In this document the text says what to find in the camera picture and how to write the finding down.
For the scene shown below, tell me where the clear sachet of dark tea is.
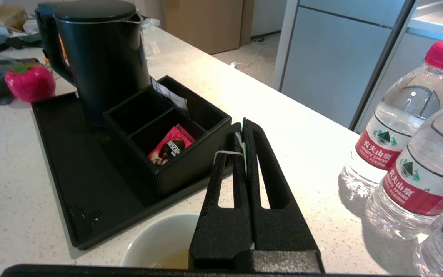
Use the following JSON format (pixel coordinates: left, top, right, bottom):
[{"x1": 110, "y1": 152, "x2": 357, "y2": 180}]
[{"x1": 214, "y1": 131, "x2": 249, "y2": 182}]

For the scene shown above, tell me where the silver refrigerator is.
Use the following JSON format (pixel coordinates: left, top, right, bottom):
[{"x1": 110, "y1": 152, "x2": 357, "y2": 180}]
[{"x1": 273, "y1": 0, "x2": 415, "y2": 130}]

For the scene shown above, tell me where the white paper sachet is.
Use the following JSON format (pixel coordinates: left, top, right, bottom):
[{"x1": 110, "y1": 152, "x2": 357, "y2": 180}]
[{"x1": 151, "y1": 77, "x2": 190, "y2": 114}]

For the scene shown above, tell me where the black electric kettle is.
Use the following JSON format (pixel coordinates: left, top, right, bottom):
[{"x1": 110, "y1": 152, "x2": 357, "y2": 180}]
[{"x1": 35, "y1": 0, "x2": 153, "y2": 128}]

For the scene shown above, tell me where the black cup white inside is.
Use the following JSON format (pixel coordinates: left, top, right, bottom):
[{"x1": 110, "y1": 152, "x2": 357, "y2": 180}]
[{"x1": 120, "y1": 212, "x2": 202, "y2": 270}]

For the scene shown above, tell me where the black compartment organizer box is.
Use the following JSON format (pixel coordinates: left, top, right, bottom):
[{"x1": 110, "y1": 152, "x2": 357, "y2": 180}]
[{"x1": 103, "y1": 75, "x2": 233, "y2": 198}]

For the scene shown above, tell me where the water bottle red cap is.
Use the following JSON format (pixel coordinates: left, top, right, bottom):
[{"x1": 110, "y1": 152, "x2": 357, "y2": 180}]
[{"x1": 364, "y1": 98, "x2": 443, "y2": 242}]

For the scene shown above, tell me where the white base cabinet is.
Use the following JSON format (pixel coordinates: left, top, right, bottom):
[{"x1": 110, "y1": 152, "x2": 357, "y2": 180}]
[{"x1": 356, "y1": 0, "x2": 443, "y2": 133}]

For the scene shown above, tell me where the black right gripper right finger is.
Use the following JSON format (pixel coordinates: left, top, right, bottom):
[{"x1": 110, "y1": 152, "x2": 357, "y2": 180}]
[{"x1": 245, "y1": 119, "x2": 326, "y2": 273}]

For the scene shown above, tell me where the black serving tray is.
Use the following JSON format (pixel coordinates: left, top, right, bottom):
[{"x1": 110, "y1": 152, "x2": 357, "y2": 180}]
[{"x1": 32, "y1": 90, "x2": 234, "y2": 250}]

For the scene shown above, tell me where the red toy tomato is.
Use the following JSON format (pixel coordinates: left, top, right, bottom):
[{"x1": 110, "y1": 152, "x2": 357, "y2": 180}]
[{"x1": 5, "y1": 62, "x2": 57, "y2": 103}]

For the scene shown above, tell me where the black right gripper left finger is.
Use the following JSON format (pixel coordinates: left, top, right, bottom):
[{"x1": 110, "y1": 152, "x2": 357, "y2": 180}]
[{"x1": 189, "y1": 118, "x2": 253, "y2": 270}]

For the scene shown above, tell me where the red coffee sachet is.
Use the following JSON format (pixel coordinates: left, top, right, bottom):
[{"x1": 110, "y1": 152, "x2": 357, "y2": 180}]
[{"x1": 148, "y1": 124, "x2": 196, "y2": 167}]

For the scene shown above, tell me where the brown wooden door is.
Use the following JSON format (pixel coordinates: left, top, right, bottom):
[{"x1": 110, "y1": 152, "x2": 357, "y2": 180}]
[{"x1": 163, "y1": 0, "x2": 255, "y2": 55}]

